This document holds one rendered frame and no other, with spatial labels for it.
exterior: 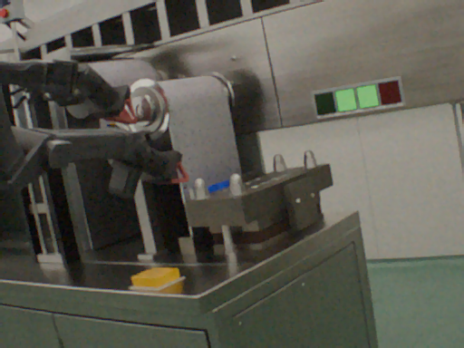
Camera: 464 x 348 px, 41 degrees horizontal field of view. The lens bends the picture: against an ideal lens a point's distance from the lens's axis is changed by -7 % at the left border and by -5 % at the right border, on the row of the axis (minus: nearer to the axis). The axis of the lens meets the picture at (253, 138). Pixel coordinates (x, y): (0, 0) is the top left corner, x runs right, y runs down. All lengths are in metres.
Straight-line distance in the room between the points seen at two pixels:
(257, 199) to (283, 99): 0.38
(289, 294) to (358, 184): 2.92
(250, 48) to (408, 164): 2.50
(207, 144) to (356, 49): 0.43
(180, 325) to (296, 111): 0.69
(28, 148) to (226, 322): 0.51
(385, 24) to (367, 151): 2.70
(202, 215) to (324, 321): 0.39
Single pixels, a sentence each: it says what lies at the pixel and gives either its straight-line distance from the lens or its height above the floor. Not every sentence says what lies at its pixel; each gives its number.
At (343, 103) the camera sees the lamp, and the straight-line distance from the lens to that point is 1.62.
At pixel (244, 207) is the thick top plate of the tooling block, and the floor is 1.01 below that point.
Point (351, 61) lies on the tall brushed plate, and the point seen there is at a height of 1.28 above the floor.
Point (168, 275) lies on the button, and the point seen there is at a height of 0.92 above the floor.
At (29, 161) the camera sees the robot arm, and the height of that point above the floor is 1.20.
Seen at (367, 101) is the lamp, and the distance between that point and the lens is 1.59.
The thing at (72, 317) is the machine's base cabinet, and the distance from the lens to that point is 1.53.
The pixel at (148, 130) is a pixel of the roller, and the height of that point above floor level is 1.20.
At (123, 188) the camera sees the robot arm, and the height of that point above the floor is 1.10.
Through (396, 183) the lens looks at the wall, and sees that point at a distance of 4.18.
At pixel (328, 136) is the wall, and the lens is 4.33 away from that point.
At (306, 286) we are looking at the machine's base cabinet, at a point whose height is 0.79.
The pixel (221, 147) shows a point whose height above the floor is 1.12.
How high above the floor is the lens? 1.22
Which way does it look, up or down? 3 degrees down
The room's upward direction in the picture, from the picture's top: 11 degrees counter-clockwise
